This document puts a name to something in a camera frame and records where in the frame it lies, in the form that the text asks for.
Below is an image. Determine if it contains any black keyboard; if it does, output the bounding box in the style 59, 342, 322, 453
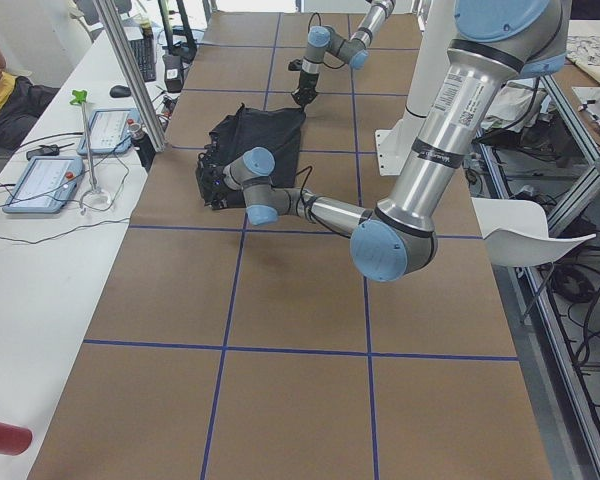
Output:
128, 37, 156, 82

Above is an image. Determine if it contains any far blue teach pendant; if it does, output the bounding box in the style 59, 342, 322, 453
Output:
89, 108, 140, 155

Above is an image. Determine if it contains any near blue teach pendant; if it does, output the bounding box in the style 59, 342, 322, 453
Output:
2, 156, 84, 214

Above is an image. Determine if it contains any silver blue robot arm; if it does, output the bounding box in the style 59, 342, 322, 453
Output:
288, 0, 395, 109
196, 1, 571, 282

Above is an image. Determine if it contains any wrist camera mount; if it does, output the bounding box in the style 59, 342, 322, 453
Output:
288, 59, 303, 72

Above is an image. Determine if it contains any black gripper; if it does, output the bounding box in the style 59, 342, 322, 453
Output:
195, 152, 228, 209
291, 70, 319, 106

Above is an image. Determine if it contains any black monitor stand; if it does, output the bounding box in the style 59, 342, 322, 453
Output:
158, 0, 197, 64

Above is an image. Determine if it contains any small black handheld device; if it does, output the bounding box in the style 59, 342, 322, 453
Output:
26, 144, 60, 161

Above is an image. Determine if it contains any black graphic t-shirt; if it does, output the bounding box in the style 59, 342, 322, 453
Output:
204, 105, 306, 209

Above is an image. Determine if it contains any red cylinder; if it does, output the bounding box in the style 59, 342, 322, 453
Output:
0, 422, 33, 456

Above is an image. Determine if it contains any black computer mouse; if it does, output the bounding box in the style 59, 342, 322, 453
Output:
109, 85, 131, 98

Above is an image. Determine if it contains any aluminium frame post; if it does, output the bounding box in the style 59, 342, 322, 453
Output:
93, 0, 166, 152

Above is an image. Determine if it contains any metal stand with green clip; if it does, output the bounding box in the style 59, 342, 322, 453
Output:
70, 90, 112, 215

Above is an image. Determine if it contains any person in yellow shirt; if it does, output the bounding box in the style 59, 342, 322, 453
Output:
0, 50, 59, 151

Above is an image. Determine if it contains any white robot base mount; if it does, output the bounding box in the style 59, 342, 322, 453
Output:
375, 0, 457, 176

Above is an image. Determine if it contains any blue teach pendant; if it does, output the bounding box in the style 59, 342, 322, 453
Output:
2, 156, 84, 214
89, 108, 140, 155

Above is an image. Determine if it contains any white plastic chair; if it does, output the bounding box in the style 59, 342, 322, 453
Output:
472, 198, 596, 267

